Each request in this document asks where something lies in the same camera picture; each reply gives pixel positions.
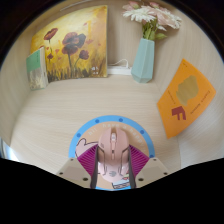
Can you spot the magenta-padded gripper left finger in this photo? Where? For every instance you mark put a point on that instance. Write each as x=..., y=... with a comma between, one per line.
x=85, y=163

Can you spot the pink computer mouse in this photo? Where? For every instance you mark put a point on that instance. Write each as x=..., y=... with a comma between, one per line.
x=113, y=153

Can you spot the green and beige book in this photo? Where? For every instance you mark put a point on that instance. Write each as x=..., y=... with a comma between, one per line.
x=36, y=68

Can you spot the round cartoon mouse pad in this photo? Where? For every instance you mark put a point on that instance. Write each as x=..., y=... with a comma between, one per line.
x=100, y=126

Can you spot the yellow poppy flower painting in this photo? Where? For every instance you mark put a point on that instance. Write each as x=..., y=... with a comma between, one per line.
x=76, y=46

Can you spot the pale teal faceted vase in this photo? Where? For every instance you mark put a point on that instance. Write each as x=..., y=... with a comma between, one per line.
x=143, y=61

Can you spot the pink and white flower bouquet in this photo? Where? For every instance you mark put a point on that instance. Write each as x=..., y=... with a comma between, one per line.
x=150, y=16

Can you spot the orange book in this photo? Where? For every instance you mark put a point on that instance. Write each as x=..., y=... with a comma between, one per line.
x=186, y=100

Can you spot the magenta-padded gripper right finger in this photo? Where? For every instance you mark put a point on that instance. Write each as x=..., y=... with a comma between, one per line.
x=140, y=162

